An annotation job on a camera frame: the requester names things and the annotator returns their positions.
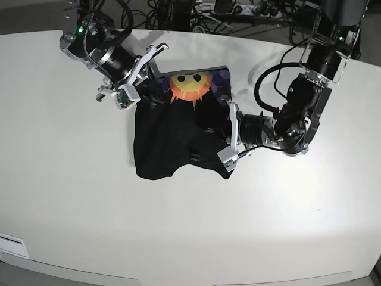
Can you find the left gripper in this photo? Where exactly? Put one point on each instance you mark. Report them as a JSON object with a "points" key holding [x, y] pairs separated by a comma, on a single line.
{"points": [[248, 129]]}

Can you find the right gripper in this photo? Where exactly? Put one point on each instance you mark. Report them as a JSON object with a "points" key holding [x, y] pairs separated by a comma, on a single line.
{"points": [[123, 67]]}

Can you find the black T-shirt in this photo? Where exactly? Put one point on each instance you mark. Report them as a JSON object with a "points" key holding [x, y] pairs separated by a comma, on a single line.
{"points": [[169, 136]]}

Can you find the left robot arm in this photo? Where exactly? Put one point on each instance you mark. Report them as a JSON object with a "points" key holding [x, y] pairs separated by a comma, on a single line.
{"points": [[292, 127]]}

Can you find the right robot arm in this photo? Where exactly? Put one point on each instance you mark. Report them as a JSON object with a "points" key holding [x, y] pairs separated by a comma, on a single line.
{"points": [[90, 36]]}

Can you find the white power strip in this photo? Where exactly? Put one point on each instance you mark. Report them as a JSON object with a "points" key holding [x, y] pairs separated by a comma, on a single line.
{"points": [[260, 9]]}

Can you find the white label plate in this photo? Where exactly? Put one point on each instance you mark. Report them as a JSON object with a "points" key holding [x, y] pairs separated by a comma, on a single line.
{"points": [[14, 246]]}

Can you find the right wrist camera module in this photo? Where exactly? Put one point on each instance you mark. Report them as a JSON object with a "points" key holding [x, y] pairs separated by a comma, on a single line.
{"points": [[125, 97]]}

